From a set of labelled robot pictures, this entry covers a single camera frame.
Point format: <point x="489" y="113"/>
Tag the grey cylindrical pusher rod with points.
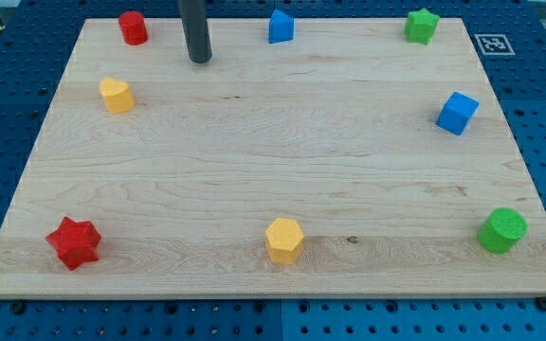
<point x="195" y="25"/>

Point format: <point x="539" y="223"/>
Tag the green star block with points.
<point x="421" y="26"/>

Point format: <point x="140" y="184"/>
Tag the red cylinder block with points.
<point x="133" y="27"/>

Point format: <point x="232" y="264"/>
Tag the white fiducial marker tag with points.
<point x="493" y="44"/>

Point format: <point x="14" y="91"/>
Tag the black bolt front left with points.
<point x="17" y="307"/>

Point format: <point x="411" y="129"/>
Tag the black bolt front right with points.
<point x="541" y="303"/>

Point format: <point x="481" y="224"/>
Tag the green cylinder block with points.
<point x="502" y="229"/>

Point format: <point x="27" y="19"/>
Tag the blue triangular block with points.
<point x="281" y="27"/>

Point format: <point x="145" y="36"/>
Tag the black bolt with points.
<point x="17" y="307"/>
<point x="541" y="303"/>

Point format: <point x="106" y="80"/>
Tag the yellow heart block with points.
<point x="117" y="95"/>

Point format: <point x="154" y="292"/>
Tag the light wooden board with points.
<point x="335" y="129"/>

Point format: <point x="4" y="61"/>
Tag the red star block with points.
<point x="75" y="243"/>

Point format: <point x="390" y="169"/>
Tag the blue cube block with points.
<point x="456" y="113"/>

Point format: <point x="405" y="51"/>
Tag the yellow hexagon block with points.
<point x="284" y="241"/>

